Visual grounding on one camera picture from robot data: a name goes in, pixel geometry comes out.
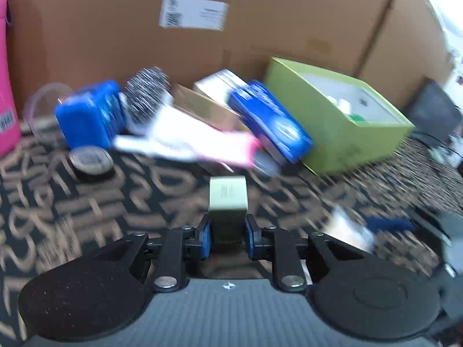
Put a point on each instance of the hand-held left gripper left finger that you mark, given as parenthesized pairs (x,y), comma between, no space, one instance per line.
(206,238)

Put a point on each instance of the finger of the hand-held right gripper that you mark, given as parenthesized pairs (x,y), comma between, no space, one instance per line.
(390,224)

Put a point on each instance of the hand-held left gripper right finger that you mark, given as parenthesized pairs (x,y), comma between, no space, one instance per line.
(249,239)

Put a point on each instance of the small pale green carton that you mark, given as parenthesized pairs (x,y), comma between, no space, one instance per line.
(228,195)

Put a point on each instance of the green box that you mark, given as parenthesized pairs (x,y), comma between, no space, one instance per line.
(340,148)

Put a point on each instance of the blue printed packet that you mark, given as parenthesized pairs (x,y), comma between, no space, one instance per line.
(271,119)

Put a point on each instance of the pink and white packet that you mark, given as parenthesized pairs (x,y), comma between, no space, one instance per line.
(188,137)

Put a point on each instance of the green capped item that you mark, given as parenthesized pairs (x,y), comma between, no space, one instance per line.
(356,118)

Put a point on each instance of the dark grey bag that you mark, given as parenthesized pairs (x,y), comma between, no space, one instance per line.
(434,108)

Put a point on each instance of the small brown carton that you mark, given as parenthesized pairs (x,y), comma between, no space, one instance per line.
(206,110)

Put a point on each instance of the white bottle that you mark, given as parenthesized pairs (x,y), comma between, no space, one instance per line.
(342,103)

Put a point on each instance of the round black tin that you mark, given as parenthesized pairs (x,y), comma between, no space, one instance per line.
(90,161)

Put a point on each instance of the white carton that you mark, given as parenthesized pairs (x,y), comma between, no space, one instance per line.
(217,86)

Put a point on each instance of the steel wool scourer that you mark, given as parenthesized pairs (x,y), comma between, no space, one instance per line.
(146,86)

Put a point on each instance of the blue tissue pack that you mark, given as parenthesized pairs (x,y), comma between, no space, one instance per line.
(86,115)

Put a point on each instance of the clear plastic cup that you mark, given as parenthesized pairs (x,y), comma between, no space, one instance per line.
(43,97)

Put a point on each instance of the large cardboard box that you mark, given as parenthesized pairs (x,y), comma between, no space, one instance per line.
(108,43)

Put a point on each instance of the pink bottle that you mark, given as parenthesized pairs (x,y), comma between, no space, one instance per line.
(7,97)

